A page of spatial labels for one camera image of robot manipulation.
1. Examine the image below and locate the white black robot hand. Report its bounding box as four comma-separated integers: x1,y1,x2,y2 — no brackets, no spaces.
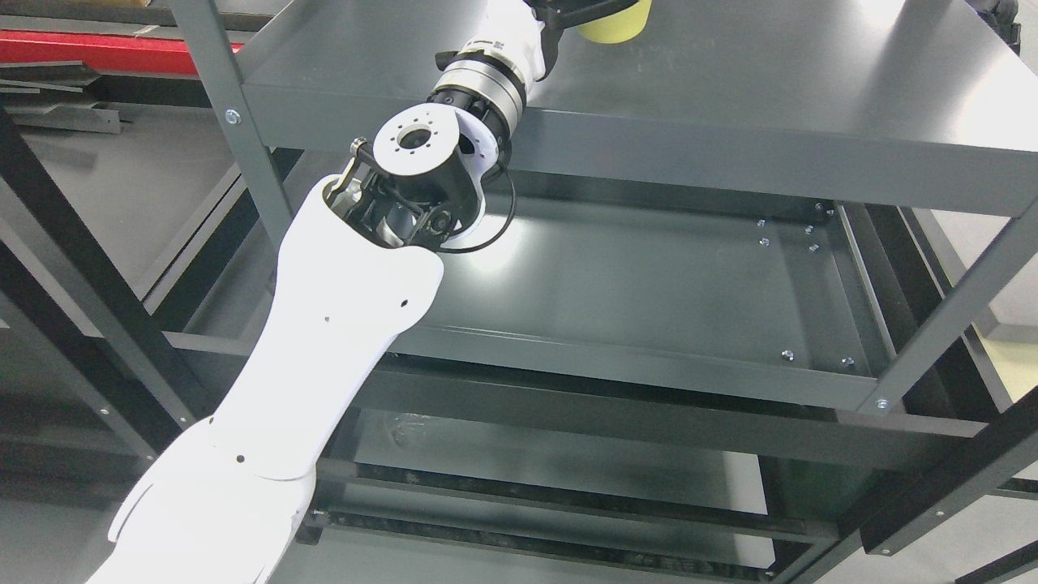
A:
457,1,637,86

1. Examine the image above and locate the yellow plastic cup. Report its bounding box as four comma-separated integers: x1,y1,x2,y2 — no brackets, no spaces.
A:
577,1,652,45

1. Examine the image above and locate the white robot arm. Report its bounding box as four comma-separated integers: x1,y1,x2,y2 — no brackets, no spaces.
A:
90,38,549,583

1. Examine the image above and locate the grey metal shelf unit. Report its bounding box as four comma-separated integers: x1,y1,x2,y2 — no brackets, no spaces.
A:
166,0,1038,423

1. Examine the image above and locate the black metal shelf rack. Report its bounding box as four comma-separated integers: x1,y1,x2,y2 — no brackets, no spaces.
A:
0,57,1038,584

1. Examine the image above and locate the red metal beam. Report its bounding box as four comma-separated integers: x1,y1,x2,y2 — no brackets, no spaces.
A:
1,29,198,76

